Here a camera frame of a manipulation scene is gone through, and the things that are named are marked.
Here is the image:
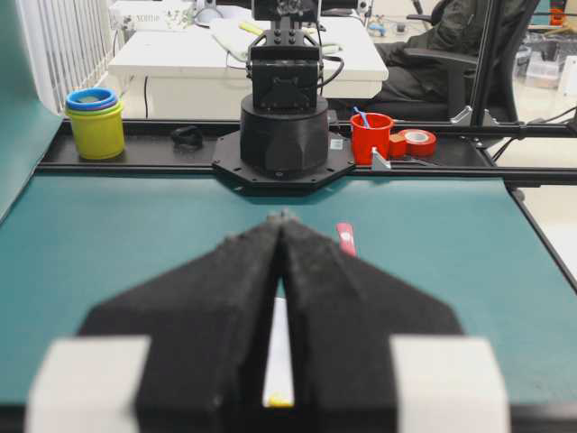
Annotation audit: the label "red plastic cup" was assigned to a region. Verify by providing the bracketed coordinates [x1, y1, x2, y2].
[350, 113, 394, 166]

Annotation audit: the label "red plastic spoon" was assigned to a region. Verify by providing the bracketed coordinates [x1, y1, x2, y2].
[336, 222, 357, 256]

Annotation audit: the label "yellow hexagonal prism block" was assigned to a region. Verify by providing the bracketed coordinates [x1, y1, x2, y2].
[265, 394, 294, 408]

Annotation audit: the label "stacked colourful plastic cups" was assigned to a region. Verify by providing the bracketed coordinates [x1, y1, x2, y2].
[65, 88, 124, 161]

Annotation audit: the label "black clip on rail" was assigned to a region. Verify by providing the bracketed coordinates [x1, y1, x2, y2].
[170, 125, 203, 149]

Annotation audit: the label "red tape roll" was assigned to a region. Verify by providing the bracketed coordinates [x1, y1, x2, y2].
[398, 129, 436, 157]

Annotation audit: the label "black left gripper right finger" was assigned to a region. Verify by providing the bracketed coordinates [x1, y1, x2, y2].
[280, 221, 463, 432]

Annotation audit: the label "black office chair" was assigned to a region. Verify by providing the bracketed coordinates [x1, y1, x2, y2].
[368, 1, 536, 122]

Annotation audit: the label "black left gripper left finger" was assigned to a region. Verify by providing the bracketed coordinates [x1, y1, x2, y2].
[79, 222, 280, 432]

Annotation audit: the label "black aluminium frame rail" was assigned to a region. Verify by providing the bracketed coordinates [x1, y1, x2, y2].
[37, 120, 576, 189]

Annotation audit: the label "white desk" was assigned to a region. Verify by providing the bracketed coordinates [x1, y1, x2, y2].
[107, 20, 389, 121]

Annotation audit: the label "white bowl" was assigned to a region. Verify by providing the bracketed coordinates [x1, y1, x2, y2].
[261, 297, 295, 408]

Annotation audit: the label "blue toothbrush in cup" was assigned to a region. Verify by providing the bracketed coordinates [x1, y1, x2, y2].
[353, 106, 371, 129]

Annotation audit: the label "white tissue box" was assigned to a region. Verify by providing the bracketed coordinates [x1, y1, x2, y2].
[109, 1, 197, 32]

